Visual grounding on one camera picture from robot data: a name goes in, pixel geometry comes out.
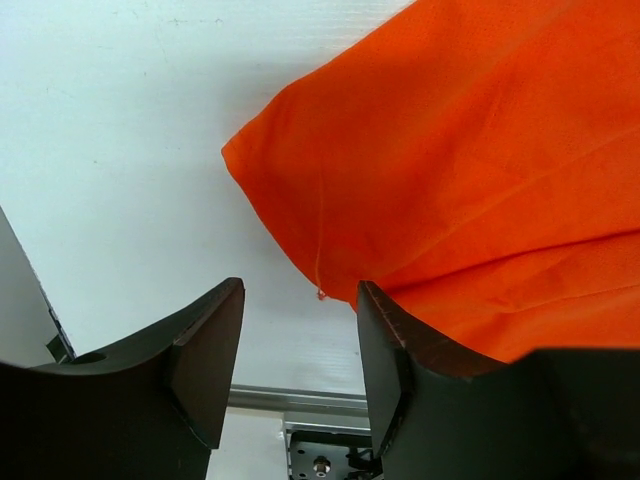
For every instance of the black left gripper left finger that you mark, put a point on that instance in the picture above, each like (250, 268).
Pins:
(150, 406)

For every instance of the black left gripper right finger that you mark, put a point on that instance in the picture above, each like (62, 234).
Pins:
(440, 410)

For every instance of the orange t shirt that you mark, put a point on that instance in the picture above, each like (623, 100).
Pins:
(477, 160)

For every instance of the aluminium table frame rail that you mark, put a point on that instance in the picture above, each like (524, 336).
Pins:
(32, 335)

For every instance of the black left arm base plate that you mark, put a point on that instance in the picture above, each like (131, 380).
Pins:
(332, 456)

